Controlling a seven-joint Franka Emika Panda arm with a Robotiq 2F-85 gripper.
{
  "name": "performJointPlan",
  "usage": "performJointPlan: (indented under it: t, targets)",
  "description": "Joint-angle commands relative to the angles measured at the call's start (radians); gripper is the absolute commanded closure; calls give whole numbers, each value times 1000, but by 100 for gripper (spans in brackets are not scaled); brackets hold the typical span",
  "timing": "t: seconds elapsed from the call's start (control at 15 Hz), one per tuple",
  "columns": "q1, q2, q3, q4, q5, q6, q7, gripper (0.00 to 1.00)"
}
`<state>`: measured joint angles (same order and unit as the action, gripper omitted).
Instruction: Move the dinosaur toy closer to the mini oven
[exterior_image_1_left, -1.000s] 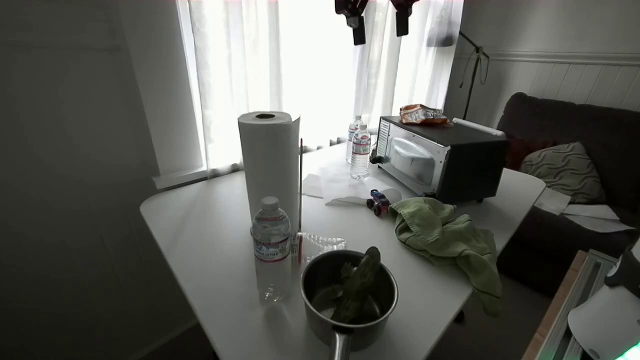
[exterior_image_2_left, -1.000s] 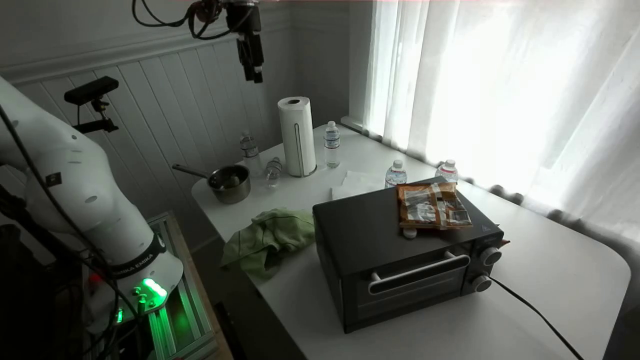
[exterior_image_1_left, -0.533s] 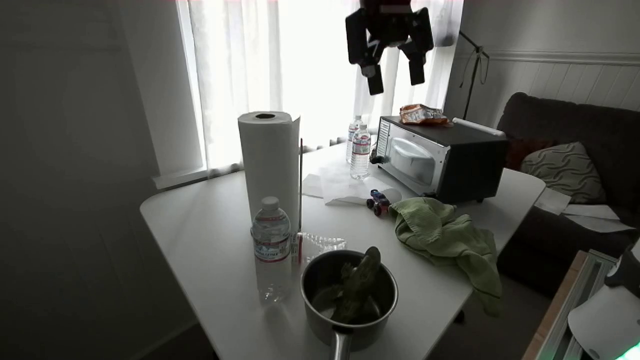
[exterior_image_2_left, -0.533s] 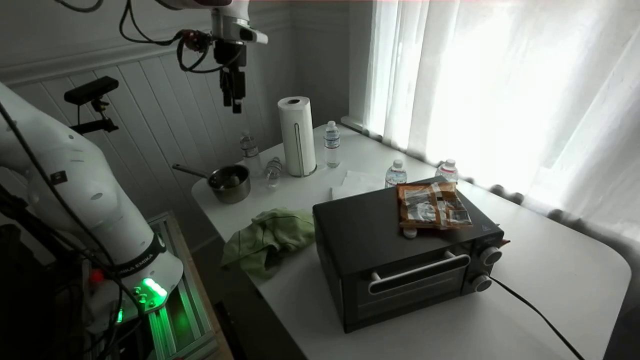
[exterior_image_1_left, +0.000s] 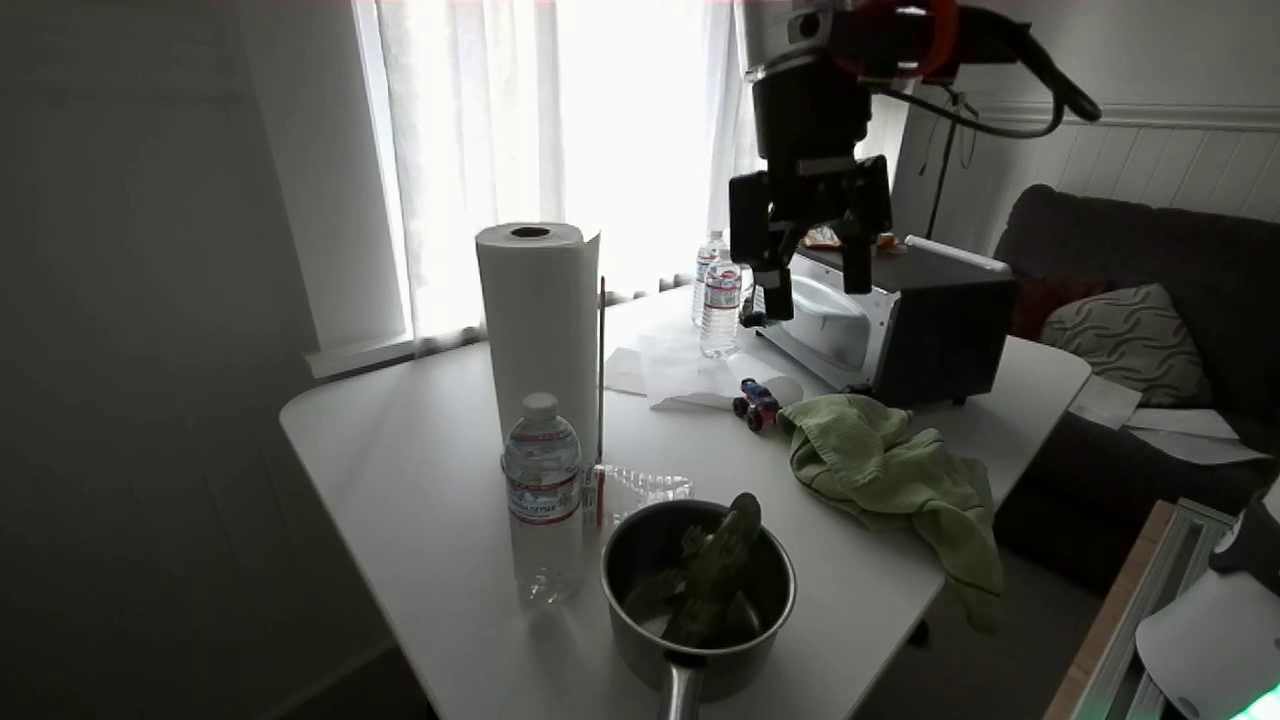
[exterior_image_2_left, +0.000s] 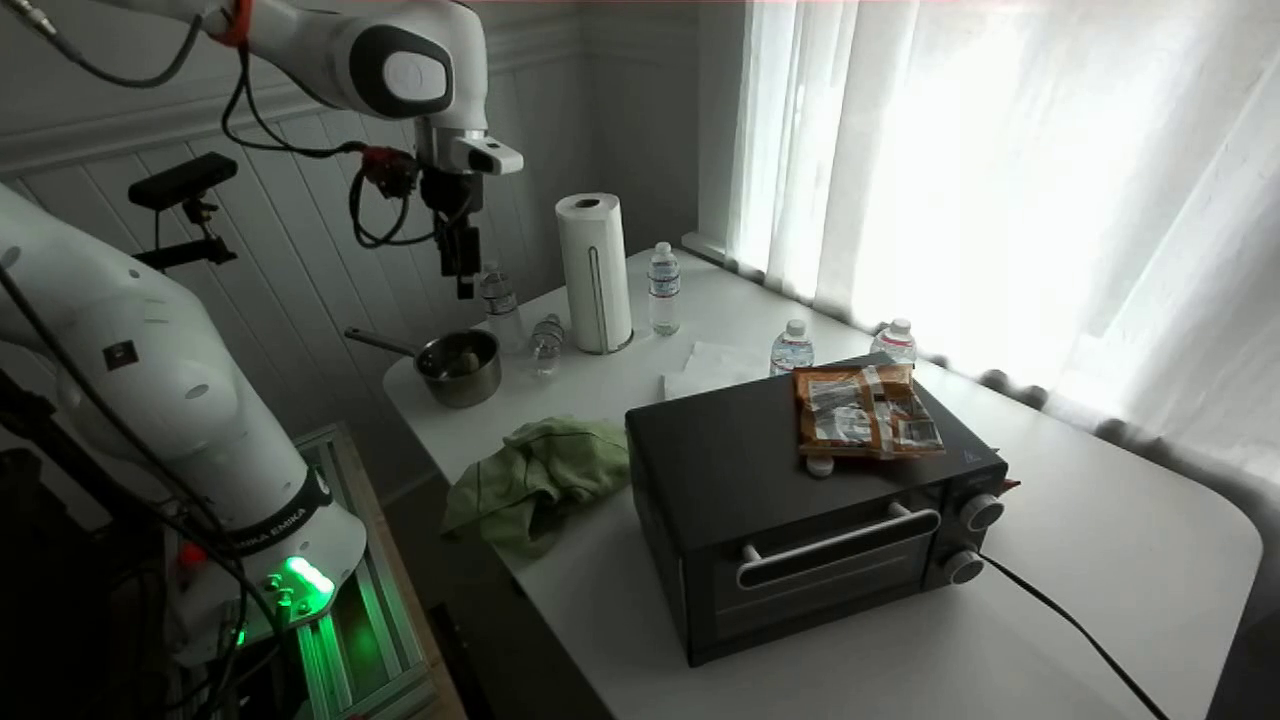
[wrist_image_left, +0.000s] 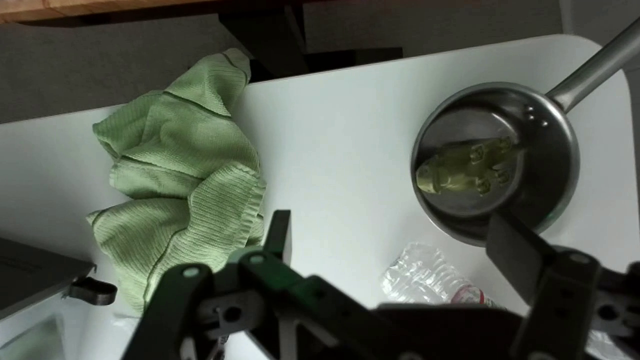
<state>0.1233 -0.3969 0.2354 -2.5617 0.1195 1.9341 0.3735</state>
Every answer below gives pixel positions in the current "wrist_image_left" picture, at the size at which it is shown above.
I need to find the wooden table with dark legs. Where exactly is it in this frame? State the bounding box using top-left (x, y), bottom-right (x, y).
top-left (0, 0), bottom-right (404, 83)

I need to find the steel saucepan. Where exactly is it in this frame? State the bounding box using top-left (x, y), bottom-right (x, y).
top-left (410, 19), bottom-right (640, 248)

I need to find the green ribbed cloth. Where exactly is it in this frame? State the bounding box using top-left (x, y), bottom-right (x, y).
top-left (86, 48), bottom-right (267, 316)

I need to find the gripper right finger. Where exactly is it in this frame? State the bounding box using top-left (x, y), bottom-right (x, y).
top-left (486, 213), bottom-right (640, 360)

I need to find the clear plastic bottle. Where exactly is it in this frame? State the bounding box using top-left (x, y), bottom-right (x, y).
top-left (381, 242), bottom-right (506, 309)

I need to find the green dinosaur toy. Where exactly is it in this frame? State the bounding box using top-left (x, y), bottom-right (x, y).
top-left (415, 135), bottom-right (521, 196)

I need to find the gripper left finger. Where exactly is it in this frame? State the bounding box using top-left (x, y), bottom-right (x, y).
top-left (121, 209), bottom-right (401, 360)

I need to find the mini oven door handle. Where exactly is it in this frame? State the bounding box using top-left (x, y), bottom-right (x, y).
top-left (67, 276), bottom-right (119, 307)

